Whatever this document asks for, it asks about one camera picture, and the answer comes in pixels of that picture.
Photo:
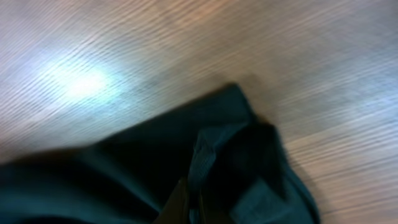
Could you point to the black t-shirt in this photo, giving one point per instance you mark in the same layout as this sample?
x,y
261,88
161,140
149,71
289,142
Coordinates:
x,y
210,161

